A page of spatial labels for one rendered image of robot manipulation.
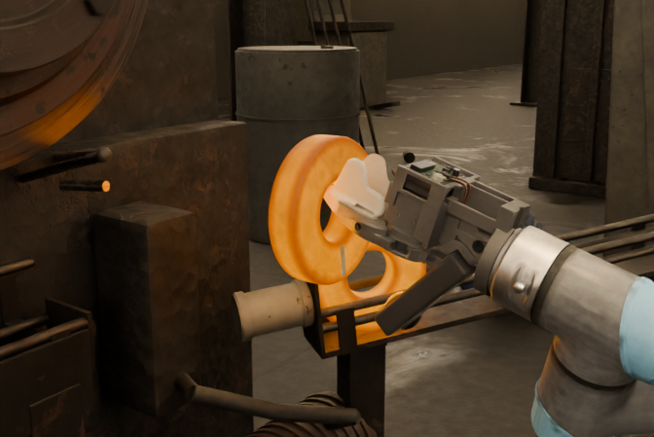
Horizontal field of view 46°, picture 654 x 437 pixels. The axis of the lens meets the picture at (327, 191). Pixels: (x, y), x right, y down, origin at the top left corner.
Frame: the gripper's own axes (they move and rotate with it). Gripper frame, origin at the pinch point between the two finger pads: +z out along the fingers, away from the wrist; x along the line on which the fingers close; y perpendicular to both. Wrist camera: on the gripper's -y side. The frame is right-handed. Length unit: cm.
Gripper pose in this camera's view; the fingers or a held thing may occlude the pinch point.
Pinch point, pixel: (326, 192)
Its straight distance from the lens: 78.4
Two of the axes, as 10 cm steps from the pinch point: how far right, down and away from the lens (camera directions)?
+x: -5.8, 1.6, -8.0
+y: 2.4, -9.0, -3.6
